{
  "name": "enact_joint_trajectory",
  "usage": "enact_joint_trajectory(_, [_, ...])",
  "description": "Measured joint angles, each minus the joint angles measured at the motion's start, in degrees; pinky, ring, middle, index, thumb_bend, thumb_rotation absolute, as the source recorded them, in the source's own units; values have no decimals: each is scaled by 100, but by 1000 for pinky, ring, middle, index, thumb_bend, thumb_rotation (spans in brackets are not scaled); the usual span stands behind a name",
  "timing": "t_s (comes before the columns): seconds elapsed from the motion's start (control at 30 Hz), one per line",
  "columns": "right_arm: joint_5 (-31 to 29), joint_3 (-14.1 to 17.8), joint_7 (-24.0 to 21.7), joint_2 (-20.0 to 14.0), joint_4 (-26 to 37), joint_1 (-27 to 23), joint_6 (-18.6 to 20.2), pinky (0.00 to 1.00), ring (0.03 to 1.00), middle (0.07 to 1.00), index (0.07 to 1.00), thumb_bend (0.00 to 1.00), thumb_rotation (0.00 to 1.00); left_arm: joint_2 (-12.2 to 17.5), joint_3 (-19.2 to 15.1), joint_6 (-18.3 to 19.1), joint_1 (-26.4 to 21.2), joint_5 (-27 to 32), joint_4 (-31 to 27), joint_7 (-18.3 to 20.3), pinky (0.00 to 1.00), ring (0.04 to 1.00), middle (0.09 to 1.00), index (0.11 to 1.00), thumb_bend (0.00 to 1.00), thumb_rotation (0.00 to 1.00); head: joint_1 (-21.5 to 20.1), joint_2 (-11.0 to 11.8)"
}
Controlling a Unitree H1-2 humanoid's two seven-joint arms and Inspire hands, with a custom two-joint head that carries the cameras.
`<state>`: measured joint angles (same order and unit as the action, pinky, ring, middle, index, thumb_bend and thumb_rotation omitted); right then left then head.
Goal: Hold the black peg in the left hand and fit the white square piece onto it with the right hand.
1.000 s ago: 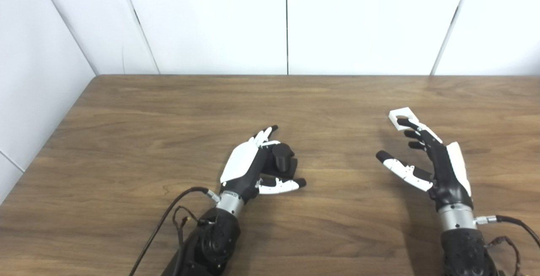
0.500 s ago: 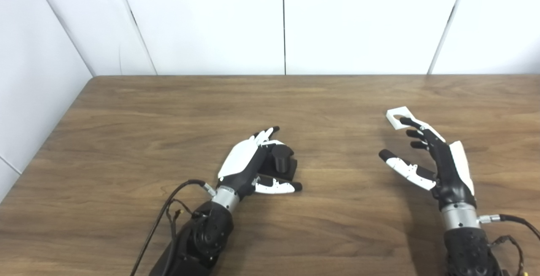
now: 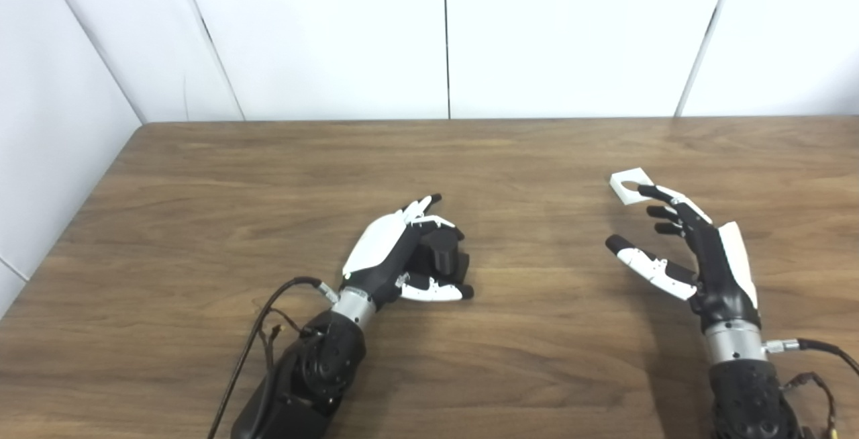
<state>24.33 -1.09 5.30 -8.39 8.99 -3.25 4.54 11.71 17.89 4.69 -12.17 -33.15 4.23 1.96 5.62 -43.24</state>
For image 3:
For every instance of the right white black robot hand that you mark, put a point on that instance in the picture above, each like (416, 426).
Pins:
(721, 284)

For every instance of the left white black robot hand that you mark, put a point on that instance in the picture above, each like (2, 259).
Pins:
(379, 248)

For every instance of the black peg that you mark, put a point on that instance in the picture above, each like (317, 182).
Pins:
(443, 254)

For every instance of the white square piece with hole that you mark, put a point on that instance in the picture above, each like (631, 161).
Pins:
(621, 194)

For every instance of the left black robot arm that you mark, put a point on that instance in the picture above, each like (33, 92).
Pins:
(315, 372)

